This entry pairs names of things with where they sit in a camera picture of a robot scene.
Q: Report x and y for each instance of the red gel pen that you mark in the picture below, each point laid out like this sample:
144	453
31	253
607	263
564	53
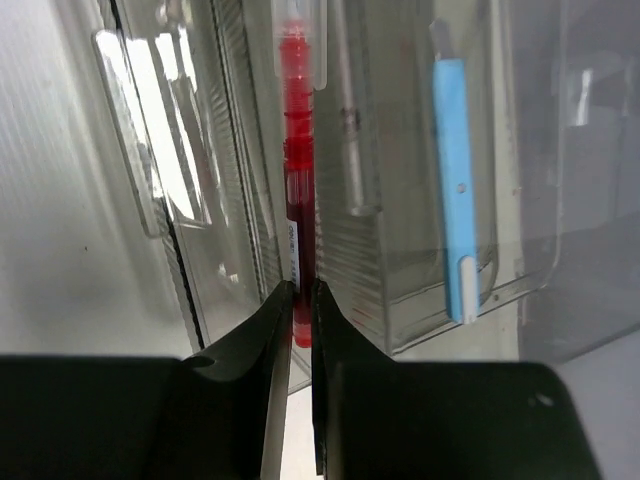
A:
300	63

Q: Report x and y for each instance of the clear acrylic drawer organizer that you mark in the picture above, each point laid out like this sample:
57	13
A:
553	106

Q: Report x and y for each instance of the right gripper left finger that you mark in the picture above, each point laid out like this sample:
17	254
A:
218	414

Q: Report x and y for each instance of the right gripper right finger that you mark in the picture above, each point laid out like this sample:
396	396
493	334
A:
377	418

